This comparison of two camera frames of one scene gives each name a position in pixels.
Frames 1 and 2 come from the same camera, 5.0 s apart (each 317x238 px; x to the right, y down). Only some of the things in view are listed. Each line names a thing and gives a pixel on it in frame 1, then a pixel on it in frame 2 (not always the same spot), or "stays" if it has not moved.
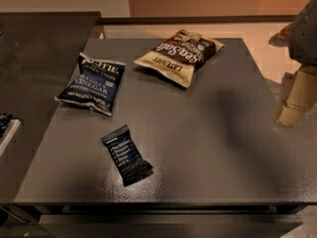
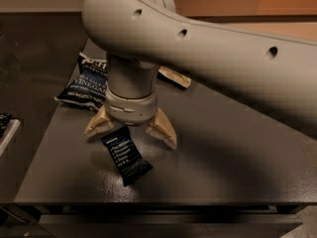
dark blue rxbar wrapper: (127, 156) stays
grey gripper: (304, 39) to (131, 108)
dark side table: (39, 52) stays
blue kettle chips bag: (97, 84) stays
